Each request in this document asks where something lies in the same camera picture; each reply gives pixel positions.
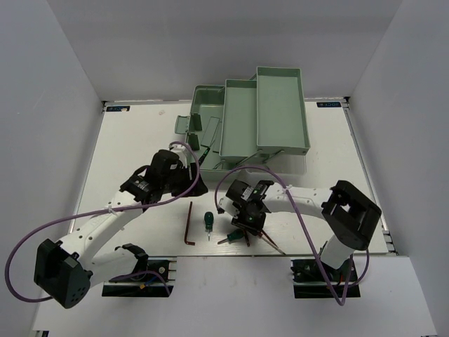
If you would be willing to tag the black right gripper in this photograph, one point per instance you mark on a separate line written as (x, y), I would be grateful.
(239, 222)

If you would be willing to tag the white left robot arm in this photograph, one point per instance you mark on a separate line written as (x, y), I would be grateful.
(68, 268)

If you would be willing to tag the green plastic toolbox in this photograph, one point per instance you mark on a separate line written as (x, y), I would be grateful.
(247, 121)

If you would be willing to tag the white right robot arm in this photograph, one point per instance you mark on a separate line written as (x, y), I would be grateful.
(350, 214)

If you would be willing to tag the long thin brown hex key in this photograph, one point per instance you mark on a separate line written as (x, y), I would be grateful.
(189, 214)

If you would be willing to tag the green orange stubby screwdriver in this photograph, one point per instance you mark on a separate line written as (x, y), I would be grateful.
(233, 236)

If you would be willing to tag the small brown hex key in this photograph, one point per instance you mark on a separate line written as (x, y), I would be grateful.
(270, 242)

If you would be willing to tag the black green precision screwdriver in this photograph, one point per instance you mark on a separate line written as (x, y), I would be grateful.
(204, 155)

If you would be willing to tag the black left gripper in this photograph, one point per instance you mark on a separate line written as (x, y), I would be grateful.
(185, 170)

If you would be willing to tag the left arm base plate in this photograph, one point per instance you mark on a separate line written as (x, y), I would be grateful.
(158, 282)

